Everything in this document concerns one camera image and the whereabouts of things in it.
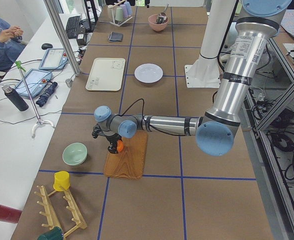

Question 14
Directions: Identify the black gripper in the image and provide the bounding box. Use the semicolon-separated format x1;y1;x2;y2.
106;133;121;154

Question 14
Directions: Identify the orange fruit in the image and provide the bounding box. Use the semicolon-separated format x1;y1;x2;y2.
116;140;124;153

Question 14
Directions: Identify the white round plate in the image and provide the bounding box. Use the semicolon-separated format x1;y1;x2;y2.
134;63;163;84

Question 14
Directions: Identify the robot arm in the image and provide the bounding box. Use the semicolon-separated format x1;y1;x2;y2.
92;0;290;156

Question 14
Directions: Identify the cream bear tray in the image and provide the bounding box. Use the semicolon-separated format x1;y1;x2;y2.
85;57;126;92

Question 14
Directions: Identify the wooden cutting board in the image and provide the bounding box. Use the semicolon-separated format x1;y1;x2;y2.
103;130;148;180

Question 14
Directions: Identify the green bowl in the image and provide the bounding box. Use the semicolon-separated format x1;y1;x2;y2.
62;142;88;166

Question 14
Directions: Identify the yellow cup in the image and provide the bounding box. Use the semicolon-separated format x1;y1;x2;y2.
53;171;71;192

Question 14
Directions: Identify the blue folded umbrella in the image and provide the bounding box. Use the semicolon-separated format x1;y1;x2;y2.
36;81;58;107

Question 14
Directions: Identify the wooden mug rack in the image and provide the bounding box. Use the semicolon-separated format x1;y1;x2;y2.
34;185;88;240

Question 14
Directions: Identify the dark green cup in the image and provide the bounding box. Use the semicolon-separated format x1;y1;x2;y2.
37;226;64;240

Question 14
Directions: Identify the teach pendant near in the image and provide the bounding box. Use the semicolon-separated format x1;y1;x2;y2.
15;68;53;98

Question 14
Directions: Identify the teach pendant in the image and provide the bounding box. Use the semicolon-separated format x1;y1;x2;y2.
15;68;53;98
38;48;68;71

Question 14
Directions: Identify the teach pendant far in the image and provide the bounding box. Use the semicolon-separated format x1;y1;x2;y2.
38;48;68;71

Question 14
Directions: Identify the grey folded cloth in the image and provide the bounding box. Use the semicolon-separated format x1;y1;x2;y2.
108;32;123;43

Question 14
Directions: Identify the black water bottle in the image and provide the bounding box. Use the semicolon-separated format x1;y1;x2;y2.
2;85;29;112

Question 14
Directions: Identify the black computer mouse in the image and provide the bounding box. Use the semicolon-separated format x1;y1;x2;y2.
41;43;53;50

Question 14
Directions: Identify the white stand with green clip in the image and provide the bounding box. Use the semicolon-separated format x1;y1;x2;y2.
15;60;55;139

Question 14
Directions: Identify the pink bowl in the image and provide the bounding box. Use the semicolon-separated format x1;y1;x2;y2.
148;14;169;32

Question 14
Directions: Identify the black keyboard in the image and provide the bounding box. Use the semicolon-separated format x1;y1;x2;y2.
65;15;81;39

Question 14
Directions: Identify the red cylinder cup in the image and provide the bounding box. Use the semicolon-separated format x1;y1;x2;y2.
0;204;22;224

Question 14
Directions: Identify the pale green cup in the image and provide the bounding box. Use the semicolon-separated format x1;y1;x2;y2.
115;7;124;22

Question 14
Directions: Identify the lilac cup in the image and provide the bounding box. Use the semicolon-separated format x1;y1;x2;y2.
124;1;133;16

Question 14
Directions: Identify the metal scoop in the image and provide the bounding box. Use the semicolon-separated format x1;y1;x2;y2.
156;4;169;24

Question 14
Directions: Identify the white cup rack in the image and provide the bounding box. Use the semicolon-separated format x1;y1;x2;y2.
107;0;133;27

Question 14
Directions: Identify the seated person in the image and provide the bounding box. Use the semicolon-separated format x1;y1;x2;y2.
0;18;25;72

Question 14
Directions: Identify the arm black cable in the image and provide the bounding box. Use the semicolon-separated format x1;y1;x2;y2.
119;98;146;118

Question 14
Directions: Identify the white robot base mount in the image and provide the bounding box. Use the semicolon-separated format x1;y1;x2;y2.
185;0;238;88

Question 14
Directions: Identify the aluminium frame post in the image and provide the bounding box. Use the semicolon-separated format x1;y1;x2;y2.
43;0;81;77

